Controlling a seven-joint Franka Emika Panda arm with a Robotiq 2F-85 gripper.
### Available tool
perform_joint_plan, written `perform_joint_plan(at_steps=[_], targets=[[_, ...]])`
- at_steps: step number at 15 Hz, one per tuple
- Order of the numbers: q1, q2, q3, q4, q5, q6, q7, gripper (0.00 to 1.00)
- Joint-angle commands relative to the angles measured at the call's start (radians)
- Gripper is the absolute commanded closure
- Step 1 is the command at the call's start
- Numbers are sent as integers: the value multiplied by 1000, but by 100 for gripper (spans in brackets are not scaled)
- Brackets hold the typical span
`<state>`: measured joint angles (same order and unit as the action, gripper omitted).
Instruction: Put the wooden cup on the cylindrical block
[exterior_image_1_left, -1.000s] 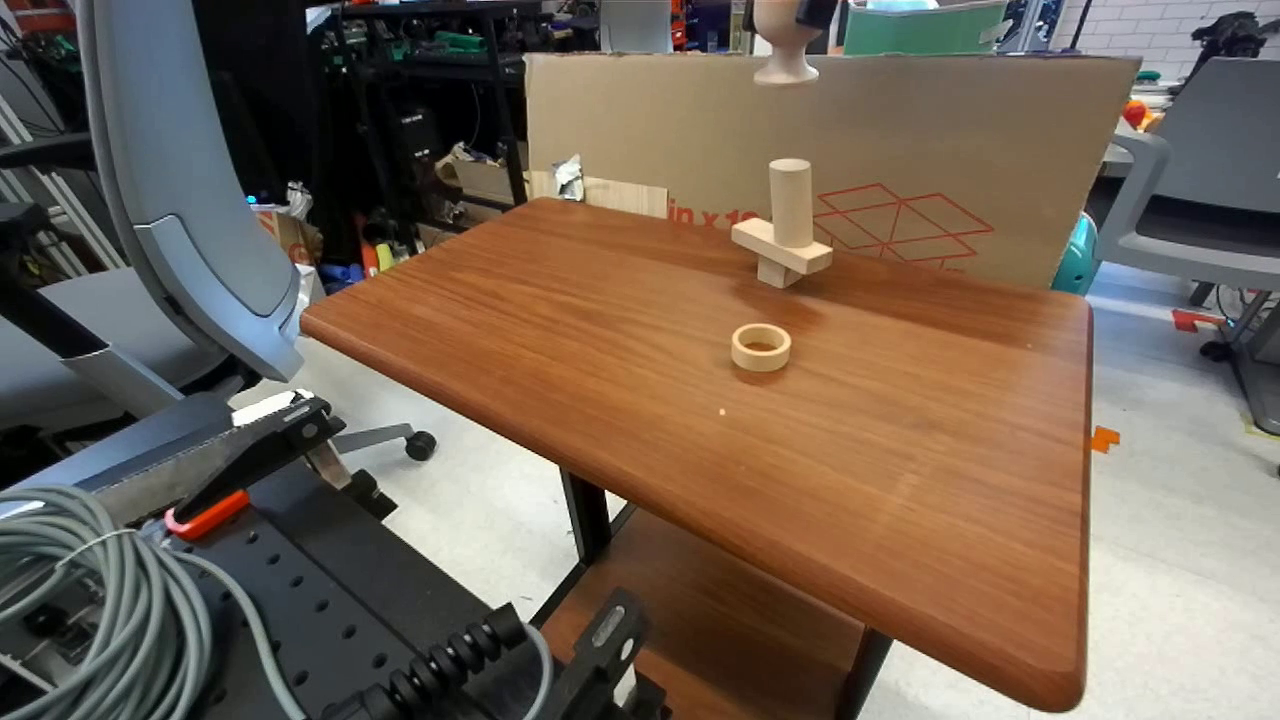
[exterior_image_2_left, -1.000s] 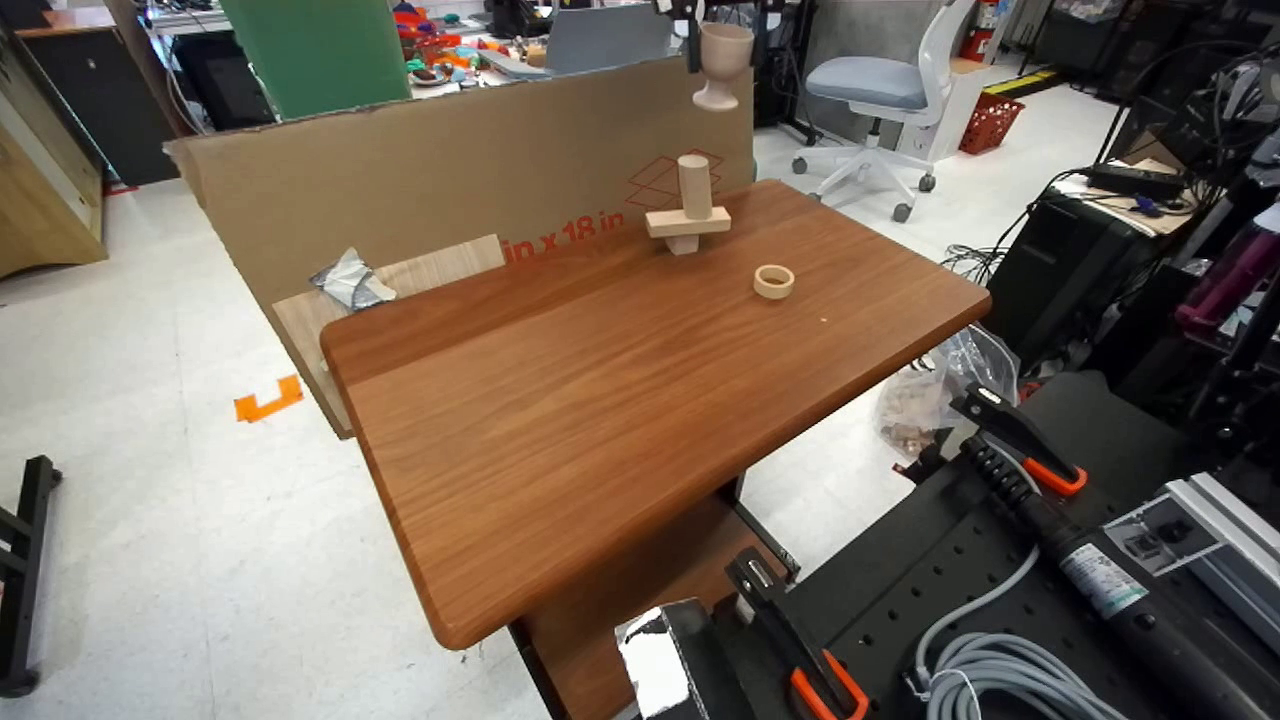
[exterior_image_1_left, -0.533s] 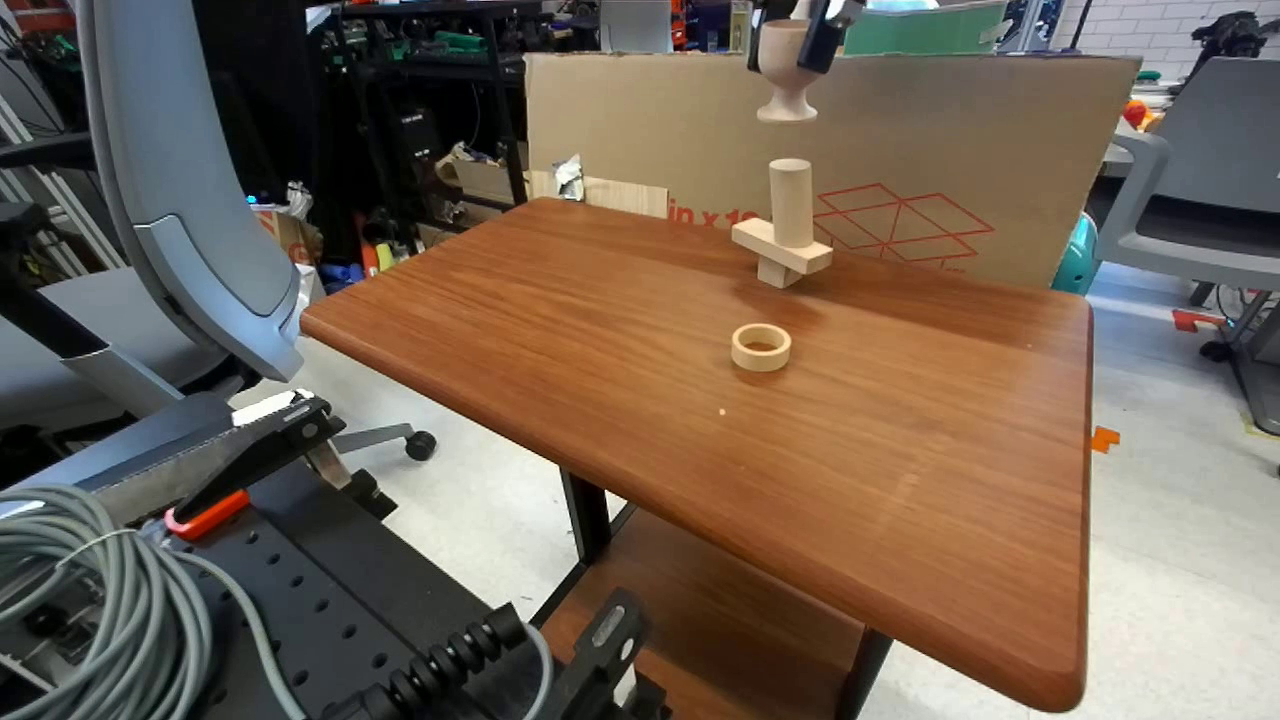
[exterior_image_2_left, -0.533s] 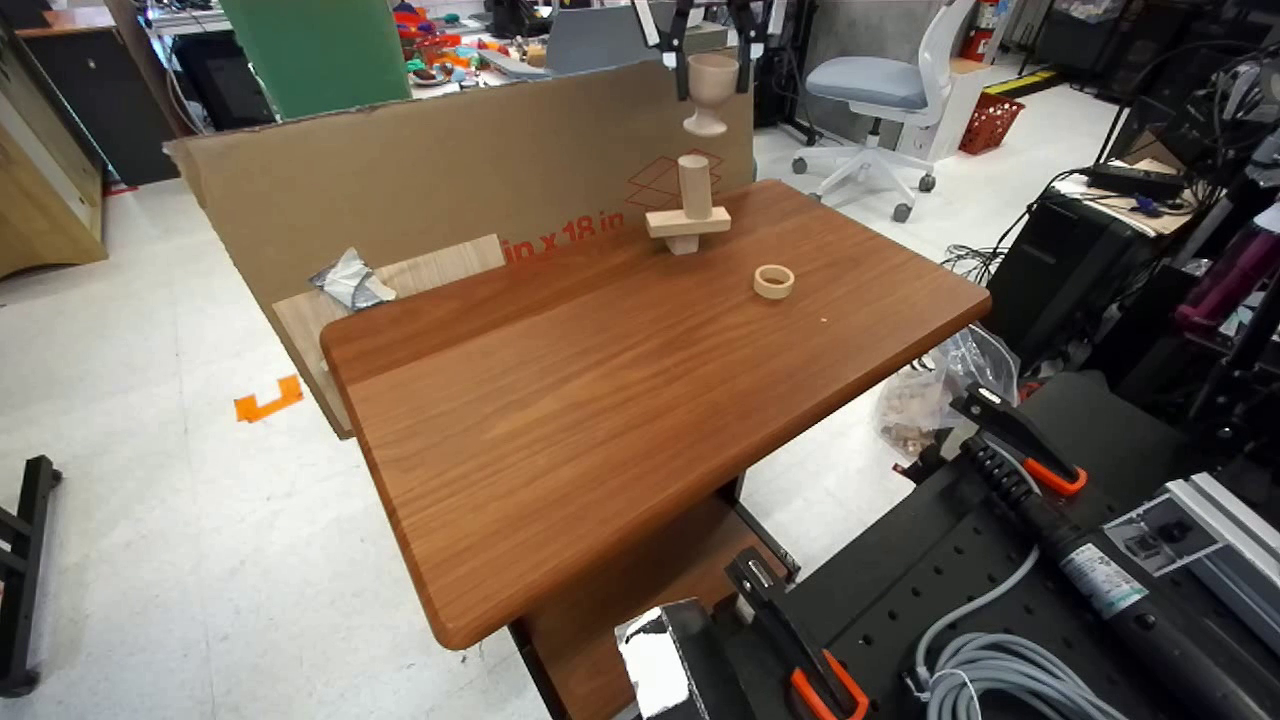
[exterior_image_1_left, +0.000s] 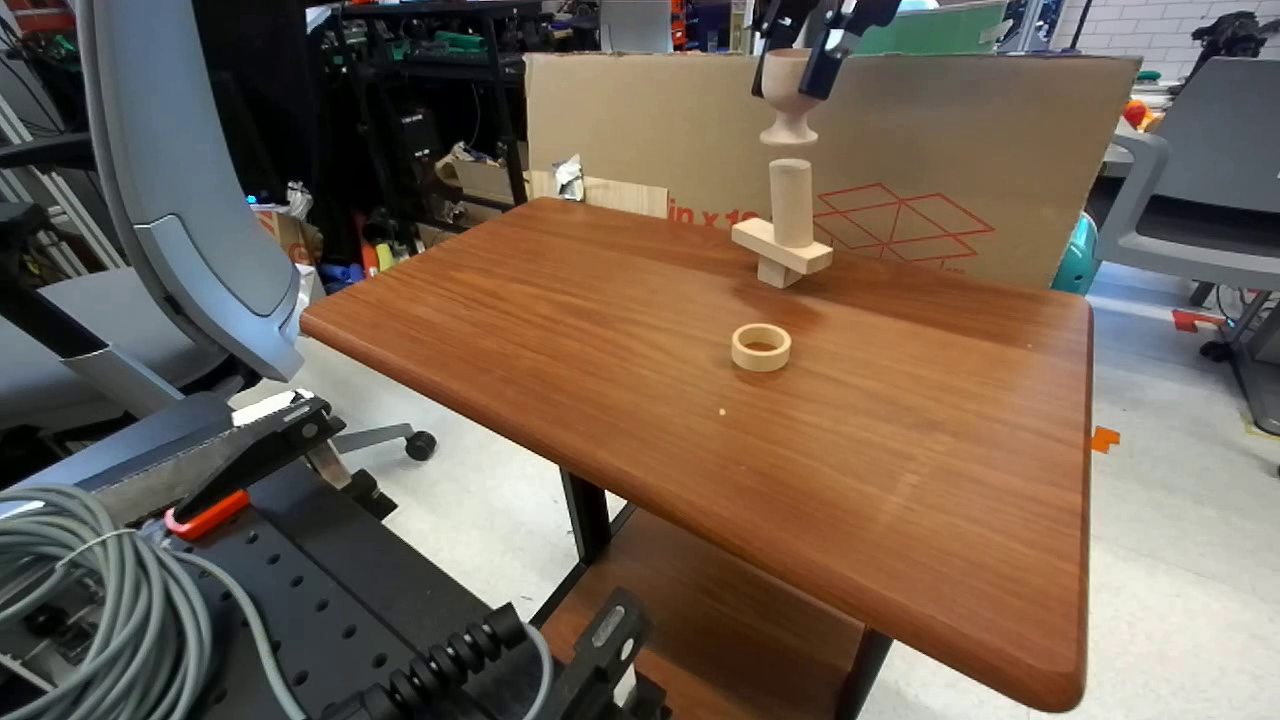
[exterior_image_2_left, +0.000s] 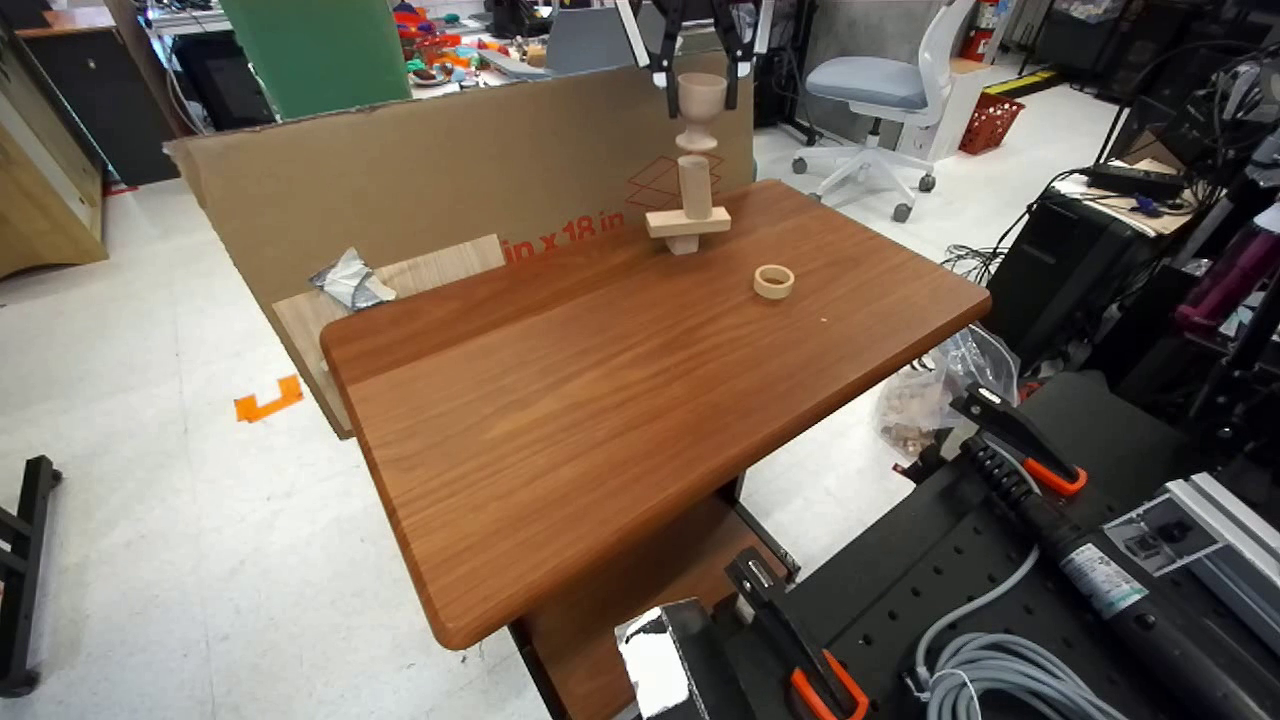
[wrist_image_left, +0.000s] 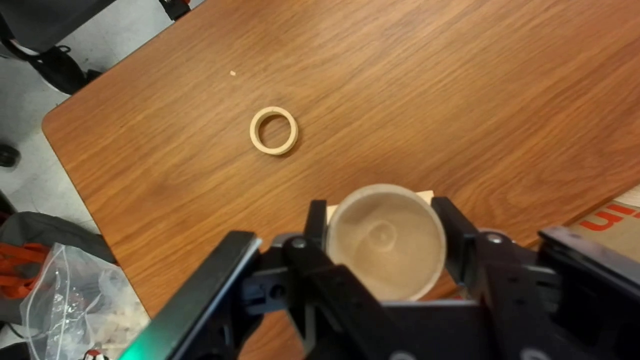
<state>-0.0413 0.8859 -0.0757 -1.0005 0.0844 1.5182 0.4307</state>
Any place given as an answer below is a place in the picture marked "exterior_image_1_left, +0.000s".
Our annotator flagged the table underframe wooden shelf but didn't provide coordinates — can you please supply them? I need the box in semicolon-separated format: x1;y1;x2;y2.
531;465;894;720

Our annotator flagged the black storage shelf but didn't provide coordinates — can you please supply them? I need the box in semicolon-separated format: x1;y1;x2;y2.
305;0;535;285

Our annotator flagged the black ribbed tube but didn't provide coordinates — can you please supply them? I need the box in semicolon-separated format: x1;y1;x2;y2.
316;599;543;720

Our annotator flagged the crumpled white paper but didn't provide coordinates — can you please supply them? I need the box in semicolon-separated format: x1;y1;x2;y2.
547;152;591;210

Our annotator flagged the grey cable coil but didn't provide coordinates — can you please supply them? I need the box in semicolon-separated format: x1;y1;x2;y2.
0;484;311;720

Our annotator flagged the wooden cylinder block cross base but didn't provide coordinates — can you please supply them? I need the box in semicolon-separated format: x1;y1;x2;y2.
728;155;838;291

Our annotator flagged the green board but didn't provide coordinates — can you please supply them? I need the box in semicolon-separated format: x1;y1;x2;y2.
854;0;1012;66

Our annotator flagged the large cardboard sheet red print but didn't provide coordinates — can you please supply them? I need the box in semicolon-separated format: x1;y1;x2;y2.
521;47;1143;295

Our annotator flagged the wooden ring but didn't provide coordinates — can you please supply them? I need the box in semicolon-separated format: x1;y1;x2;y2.
728;322;796;375

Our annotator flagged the grey office chair blue trim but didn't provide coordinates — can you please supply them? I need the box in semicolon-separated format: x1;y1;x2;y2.
0;0;438;533

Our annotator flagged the teal ball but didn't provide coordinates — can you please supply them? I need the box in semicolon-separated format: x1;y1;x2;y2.
1052;210;1102;295

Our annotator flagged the plain grey office chair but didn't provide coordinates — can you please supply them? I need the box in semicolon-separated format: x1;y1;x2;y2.
1091;54;1280;436

